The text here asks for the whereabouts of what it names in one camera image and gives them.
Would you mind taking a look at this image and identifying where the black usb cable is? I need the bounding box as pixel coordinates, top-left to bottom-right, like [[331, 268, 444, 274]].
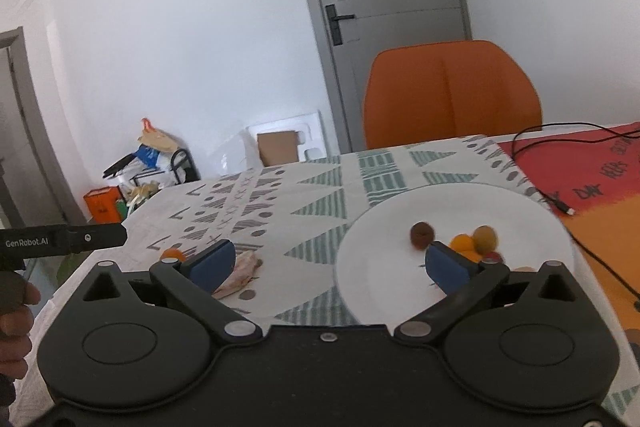
[[510, 120, 640, 308]]

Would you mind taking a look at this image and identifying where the white round plate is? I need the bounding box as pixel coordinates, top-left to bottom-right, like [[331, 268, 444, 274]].
[[335, 183, 576, 329]]

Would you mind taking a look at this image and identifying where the peeled pomelo segment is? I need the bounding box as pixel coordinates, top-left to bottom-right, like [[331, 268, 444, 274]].
[[212, 251, 262, 299]]

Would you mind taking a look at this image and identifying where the patterned white tablecloth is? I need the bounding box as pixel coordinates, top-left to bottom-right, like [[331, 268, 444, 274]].
[[11, 135, 639, 426]]

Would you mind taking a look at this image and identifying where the person's left hand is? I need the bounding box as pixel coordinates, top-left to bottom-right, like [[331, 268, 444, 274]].
[[1, 272, 41, 413]]

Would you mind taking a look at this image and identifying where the black door handle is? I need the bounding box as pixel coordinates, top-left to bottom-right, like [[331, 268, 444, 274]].
[[324, 4, 356, 46]]

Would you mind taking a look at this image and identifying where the brown cardboard box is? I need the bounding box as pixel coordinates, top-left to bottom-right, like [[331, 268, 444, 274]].
[[257, 131, 298, 167]]

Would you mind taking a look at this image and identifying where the orange red cartoon mat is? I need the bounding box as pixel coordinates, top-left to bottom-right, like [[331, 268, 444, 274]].
[[498, 121, 639, 355]]

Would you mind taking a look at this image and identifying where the dark red small fruit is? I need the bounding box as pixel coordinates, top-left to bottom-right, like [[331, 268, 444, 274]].
[[483, 251, 504, 263]]

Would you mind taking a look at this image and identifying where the small orange kumquat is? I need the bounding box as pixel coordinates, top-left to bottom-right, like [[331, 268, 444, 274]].
[[449, 234, 480, 263]]

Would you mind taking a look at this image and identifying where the paper bag orange handle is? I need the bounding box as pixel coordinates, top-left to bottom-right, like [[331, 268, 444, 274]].
[[138, 118, 180, 154]]

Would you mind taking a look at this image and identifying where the orange chair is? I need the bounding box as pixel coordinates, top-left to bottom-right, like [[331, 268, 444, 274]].
[[362, 40, 542, 150]]

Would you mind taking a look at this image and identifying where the white foam packaging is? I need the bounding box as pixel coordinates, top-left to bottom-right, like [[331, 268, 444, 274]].
[[247, 112, 328, 167]]

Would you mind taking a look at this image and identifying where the black wire rack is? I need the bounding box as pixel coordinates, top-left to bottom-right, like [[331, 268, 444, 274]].
[[169, 148, 201, 184]]

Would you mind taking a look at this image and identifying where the dark brown small fruit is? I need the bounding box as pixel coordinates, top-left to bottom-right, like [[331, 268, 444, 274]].
[[410, 221, 435, 251]]

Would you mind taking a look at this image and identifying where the orange tangerine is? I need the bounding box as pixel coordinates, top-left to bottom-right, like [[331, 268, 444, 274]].
[[160, 248, 186, 262]]

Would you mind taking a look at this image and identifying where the olive brown small fruit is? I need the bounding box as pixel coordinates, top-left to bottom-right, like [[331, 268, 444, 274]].
[[472, 225, 499, 255]]

